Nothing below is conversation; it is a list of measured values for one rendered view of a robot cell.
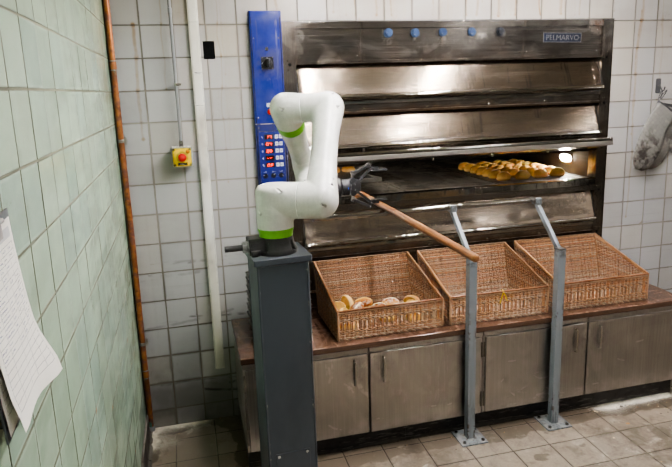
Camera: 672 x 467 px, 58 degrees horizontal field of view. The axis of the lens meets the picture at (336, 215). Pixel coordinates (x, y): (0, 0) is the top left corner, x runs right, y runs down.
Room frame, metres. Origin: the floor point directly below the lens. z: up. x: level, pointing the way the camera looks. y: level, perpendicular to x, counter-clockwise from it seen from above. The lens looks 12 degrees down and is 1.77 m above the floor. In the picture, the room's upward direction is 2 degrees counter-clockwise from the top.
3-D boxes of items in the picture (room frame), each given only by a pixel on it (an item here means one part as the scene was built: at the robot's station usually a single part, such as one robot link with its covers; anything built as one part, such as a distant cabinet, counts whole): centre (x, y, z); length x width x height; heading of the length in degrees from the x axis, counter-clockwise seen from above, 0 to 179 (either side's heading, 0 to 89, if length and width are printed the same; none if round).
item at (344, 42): (3.43, -0.69, 1.99); 1.80 x 0.08 x 0.21; 104
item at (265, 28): (4.05, 0.55, 1.07); 1.93 x 0.16 x 2.15; 14
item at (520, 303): (3.14, -0.77, 0.72); 0.56 x 0.49 x 0.28; 103
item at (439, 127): (3.40, -0.69, 1.54); 1.79 x 0.11 x 0.19; 104
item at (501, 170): (3.97, -1.15, 1.21); 0.61 x 0.48 x 0.06; 14
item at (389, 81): (3.40, -0.69, 1.80); 1.79 x 0.11 x 0.19; 104
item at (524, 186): (3.42, -0.69, 1.16); 1.80 x 0.06 x 0.04; 104
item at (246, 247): (2.09, 0.27, 1.23); 0.26 x 0.15 x 0.06; 108
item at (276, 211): (2.11, 0.20, 1.36); 0.16 x 0.13 x 0.19; 82
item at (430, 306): (3.00, -0.19, 0.72); 0.56 x 0.49 x 0.28; 105
